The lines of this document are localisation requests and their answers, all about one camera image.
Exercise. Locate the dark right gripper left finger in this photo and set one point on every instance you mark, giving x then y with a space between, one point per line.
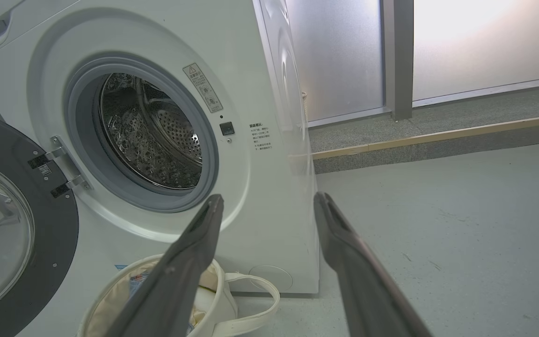
176 281

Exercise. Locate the white cloth in basket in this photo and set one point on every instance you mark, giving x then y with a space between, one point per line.
204 306

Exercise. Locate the white front-load washing machine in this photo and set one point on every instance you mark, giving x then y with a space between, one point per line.
260 56

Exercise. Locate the blue energy label sticker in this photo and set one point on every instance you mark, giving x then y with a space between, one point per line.
120 267

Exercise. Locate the cream canvas laundry basket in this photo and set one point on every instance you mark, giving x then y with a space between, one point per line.
232 304

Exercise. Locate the metal door hinge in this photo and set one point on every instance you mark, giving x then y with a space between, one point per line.
66 161

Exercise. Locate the warning sticker with triangle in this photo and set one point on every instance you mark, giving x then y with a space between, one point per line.
202 87

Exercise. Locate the wooden floor trim strip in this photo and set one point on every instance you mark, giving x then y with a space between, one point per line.
438 135

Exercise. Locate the black door latch socket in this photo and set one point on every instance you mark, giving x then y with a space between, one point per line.
227 128

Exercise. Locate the round black glass washer door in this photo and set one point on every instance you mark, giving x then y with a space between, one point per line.
49 243

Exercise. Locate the perforated steel washer drum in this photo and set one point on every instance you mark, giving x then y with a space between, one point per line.
148 135

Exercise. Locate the grey metal frame post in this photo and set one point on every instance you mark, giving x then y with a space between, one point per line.
398 56

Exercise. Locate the grey rubber door gasket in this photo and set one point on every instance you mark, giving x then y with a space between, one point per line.
82 140

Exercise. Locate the blue garment with orange print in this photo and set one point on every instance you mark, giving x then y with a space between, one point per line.
137 283

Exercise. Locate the printed text label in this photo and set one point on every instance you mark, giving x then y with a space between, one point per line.
260 136

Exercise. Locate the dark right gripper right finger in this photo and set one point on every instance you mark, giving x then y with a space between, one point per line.
363 285

